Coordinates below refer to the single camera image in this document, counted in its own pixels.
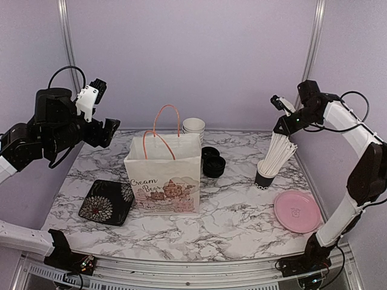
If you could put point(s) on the left aluminium frame post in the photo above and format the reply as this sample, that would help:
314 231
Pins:
67 41

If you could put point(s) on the white paper takeout bag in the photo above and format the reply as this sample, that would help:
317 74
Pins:
164 171

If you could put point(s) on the black floral tray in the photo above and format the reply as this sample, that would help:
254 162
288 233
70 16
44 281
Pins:
107 202

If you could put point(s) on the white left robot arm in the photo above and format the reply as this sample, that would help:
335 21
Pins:
58 125

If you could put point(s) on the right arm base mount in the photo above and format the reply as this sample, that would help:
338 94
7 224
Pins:
314 257

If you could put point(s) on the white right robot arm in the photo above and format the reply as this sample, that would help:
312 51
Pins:
366 172

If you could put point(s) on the aluminium frame post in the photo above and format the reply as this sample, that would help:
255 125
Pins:
67 41
316 31

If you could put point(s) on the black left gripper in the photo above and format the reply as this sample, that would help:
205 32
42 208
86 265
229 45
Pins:
94 138

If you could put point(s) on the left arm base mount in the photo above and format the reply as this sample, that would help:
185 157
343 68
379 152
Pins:
64 258

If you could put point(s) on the black cup holding straws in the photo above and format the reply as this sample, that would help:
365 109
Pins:
262 181

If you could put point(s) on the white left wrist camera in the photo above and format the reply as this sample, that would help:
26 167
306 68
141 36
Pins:
88 97

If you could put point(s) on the loose black lid on table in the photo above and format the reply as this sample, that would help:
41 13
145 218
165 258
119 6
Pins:
208 152

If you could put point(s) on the pink plastic plate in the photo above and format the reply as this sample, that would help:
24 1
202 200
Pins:
297 211

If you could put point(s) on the stack of paper cups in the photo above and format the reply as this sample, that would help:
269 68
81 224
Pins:
195 126

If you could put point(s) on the aluminium table edge rail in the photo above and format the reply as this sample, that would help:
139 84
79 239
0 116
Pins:
117 273

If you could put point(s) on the right aluminium frame post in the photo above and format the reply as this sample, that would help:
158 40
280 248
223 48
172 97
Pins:
316 31

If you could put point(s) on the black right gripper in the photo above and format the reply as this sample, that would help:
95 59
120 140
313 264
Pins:
287 127

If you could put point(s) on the stack of black lids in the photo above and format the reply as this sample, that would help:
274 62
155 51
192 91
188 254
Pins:
214 166

